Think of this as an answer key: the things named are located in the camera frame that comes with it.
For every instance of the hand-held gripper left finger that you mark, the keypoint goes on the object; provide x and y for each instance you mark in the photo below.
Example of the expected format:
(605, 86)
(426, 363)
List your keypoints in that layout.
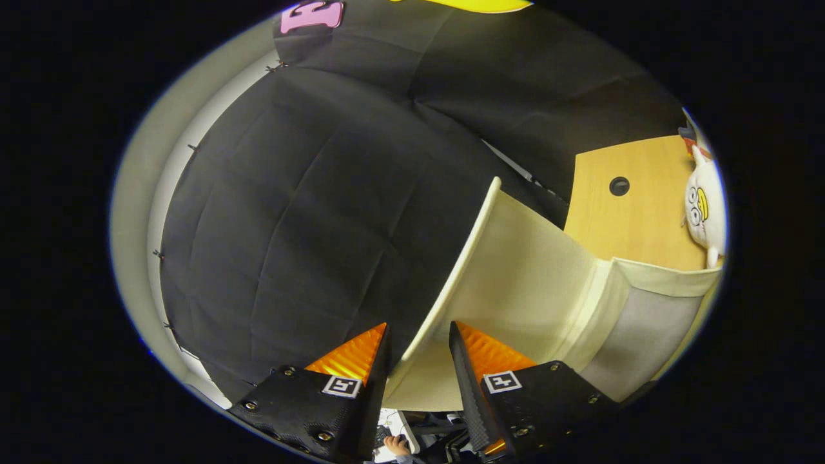
(374, 399)

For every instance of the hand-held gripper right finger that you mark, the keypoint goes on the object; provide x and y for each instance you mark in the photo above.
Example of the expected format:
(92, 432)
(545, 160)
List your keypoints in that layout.
(467, 386)

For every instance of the beige fabric storage box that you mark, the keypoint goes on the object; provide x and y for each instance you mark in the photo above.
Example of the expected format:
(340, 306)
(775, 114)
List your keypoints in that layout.
(528, 277)

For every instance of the white duck plush toy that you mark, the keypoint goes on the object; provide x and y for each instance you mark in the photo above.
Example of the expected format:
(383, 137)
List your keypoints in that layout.
(706, 219)

